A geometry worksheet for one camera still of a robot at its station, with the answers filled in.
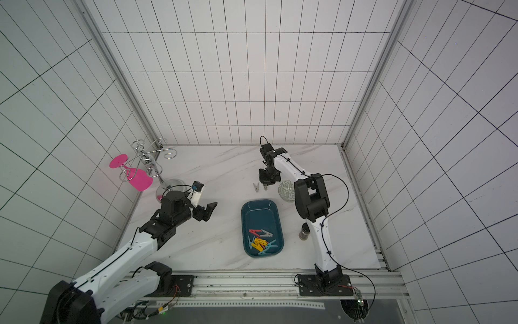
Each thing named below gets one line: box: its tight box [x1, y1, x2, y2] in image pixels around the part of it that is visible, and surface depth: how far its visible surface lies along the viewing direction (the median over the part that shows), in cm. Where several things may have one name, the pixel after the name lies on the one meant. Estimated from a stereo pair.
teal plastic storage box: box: [241, 198, 285, 258], surface depth 89 cm
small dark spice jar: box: [298, 222, 311, 241], surface depth 80 cm
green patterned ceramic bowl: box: [277, 179, 295, 203], surface depth 100 cm
